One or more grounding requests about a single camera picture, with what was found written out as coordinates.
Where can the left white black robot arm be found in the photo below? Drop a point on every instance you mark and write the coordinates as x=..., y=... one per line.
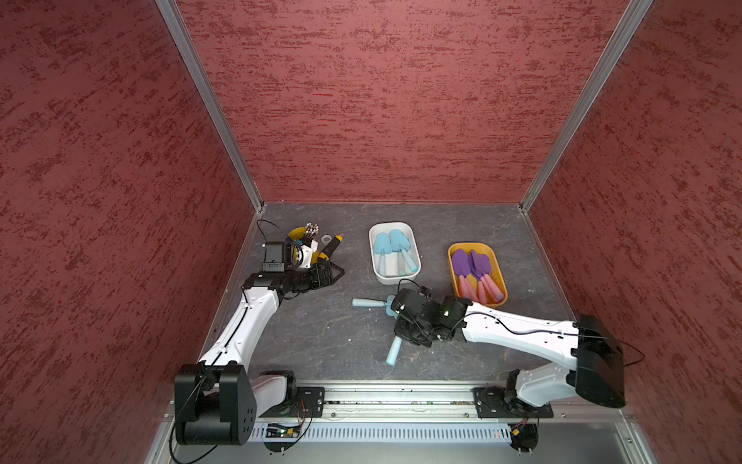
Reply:
x=215, y=402

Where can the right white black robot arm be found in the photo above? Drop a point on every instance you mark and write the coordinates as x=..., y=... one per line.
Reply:
x=584, y=359

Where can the aluminium front rail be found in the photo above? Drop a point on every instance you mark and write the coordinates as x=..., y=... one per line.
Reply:
x=437, y=402

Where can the yellow storage box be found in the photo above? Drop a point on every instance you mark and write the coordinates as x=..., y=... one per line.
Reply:
x=496, y=272

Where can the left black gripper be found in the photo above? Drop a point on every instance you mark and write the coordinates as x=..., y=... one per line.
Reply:
x=317, y=276

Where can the white storage box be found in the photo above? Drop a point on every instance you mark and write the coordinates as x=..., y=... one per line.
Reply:
x=392, y=278

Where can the yellow cup with pens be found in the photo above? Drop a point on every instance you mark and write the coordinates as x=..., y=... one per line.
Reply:
x=304, y=235

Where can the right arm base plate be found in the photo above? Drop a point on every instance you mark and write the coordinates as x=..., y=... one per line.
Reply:
x=497, y=403

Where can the light blue shovel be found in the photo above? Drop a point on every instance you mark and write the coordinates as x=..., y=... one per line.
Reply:
x=381, y=248
x=394, y=351
x=400, y=242
x=401, y=268
x=376, y=304

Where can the light blue shovel back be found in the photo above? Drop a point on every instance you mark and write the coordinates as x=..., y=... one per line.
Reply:
x=401, y=268

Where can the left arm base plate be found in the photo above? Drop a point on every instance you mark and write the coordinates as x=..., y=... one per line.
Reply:
x=304, y=402

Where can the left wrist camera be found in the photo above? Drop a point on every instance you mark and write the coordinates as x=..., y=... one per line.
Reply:
x=286, y=256

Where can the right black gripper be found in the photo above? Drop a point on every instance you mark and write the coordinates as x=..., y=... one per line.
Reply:
x=400, y=330

